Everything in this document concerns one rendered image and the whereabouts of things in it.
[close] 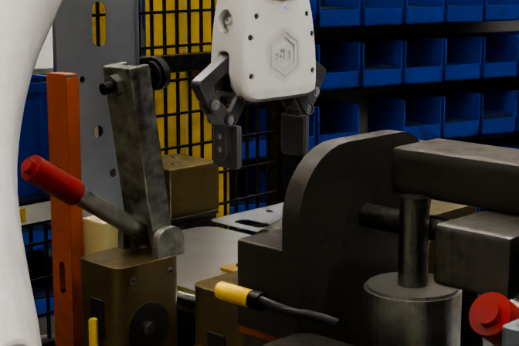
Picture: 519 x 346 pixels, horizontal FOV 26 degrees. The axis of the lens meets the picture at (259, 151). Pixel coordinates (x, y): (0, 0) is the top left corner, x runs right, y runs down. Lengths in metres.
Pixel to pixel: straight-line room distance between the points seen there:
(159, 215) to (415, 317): 0.35
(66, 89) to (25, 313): 0.66
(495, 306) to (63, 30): 0.82
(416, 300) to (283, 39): 0.42
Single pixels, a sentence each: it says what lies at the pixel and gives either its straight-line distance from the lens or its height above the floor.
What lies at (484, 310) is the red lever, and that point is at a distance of 0.50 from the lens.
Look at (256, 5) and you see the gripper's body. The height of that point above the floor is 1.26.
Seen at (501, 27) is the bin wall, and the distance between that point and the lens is 3.58.
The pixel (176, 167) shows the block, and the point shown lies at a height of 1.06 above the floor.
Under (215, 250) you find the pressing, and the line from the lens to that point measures 1.18.
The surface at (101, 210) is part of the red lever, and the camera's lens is 0.94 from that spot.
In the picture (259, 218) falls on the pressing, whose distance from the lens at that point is 1.32.
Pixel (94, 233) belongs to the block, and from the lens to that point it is 1.05.
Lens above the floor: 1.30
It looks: 10 degrees down
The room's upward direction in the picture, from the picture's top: straight up
